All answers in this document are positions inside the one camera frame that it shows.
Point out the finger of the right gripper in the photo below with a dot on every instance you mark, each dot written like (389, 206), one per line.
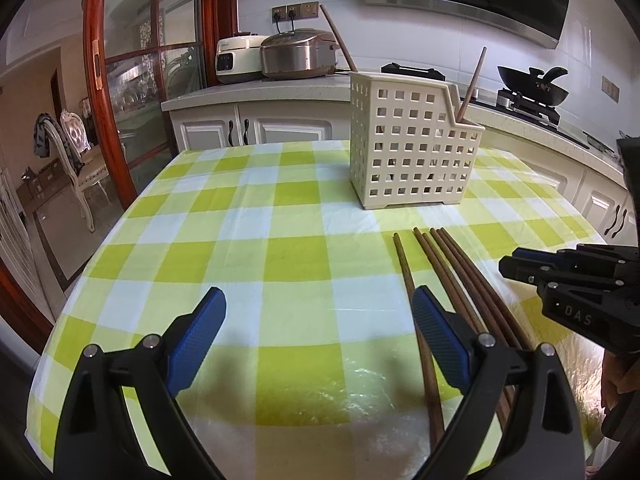
(532, 275)
(533, 257)

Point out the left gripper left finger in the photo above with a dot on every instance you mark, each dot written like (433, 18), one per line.
(96, 438)

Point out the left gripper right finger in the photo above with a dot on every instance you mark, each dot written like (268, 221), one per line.
(542, 439)

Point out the brown wooden chopstick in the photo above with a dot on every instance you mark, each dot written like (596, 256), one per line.
(469, 292)
(471, 87)
(472, 292)
(431, 390)
(502, 315)
(338, 37)
(453, 290)

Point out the person's right hand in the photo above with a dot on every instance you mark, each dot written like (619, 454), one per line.
(618, 378)

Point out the black glass gas hob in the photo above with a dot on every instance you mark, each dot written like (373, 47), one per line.
(513, 104)

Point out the black wok with lid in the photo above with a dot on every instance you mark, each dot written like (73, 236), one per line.
(536, 85)

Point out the cream perforated utensil basket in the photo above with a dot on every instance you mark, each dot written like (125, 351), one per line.
(407, 144)

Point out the green checkered tablecloth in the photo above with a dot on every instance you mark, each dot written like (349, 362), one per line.
(315, 373)

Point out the ornate white dining chair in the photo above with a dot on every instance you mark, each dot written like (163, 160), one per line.
(85, 169)

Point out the silver rice cooker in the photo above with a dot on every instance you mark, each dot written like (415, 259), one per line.
(299, 54)

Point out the white pressure cooker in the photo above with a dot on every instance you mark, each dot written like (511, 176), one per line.
(238, 58)

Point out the red wooden sliding door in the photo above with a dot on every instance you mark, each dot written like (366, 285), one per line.
(137, 55)

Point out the wall light switch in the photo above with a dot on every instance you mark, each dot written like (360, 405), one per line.
(610, 89)

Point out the wall power socket strip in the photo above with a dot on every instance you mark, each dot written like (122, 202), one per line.
(295, 12)

